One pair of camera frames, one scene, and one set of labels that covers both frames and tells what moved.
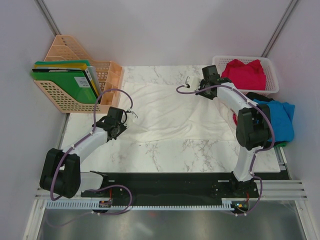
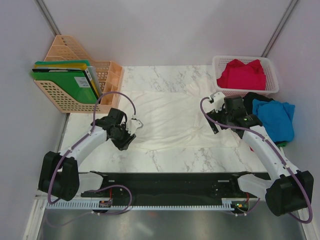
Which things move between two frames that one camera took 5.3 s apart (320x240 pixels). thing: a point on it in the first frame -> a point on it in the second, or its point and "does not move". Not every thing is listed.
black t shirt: [253, 95] does not move
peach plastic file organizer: [107, 76] does not move
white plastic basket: [271, 83] does not move
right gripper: [210, 97] -> [215, 116]
